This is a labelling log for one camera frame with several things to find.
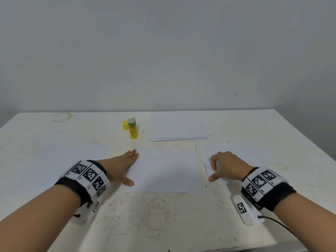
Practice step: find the person's right hand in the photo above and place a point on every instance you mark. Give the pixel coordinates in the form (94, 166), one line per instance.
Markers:
(231, 165)

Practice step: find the person's left hand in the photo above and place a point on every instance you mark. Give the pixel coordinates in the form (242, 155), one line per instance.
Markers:
(118, 166)

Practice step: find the stack of white paper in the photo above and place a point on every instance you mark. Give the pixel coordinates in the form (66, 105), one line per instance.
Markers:
(57, 165)
(262, 157)

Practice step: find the yellow glue stick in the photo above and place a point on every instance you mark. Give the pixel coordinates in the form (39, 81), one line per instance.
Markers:
(132, 128)

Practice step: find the yellow glue cap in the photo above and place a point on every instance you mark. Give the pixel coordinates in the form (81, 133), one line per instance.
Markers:
(125, 125)

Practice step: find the glued white paper sheet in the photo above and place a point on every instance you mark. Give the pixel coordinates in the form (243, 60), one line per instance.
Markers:
(165, 171)
(178, 125)

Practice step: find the person's left forearm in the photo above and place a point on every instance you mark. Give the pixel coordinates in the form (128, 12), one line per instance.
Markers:
(31, 223)

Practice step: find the person's right forearm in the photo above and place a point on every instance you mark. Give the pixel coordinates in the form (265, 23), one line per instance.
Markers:
(309, 223)

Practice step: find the black marker wristband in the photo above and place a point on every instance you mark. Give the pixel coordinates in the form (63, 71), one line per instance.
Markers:
(84, 181)
(267, 189)

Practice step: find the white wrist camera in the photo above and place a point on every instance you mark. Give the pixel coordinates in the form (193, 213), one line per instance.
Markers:
(86, 213)
(245, 210)

